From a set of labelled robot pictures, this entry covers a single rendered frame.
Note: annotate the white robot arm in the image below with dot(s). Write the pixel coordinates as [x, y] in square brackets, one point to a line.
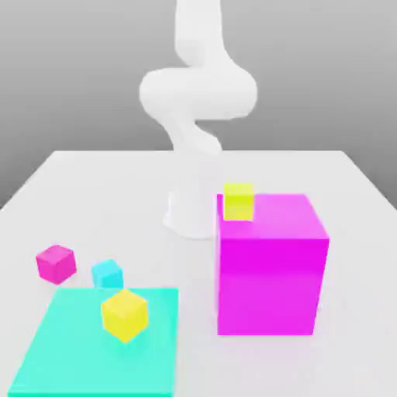
[198, 93]

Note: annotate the large turquoise box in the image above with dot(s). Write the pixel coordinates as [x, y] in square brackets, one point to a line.
[77, 356]

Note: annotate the small pink cube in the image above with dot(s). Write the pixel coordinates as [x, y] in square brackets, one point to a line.
[55, 265]

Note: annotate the large magenta box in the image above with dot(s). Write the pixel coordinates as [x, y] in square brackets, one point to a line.
[269, 273]

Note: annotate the small lime yellow cube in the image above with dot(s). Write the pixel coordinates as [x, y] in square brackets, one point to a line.
[238, 203]

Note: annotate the small cyan cube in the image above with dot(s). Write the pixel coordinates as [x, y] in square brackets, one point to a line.
[107, 274]

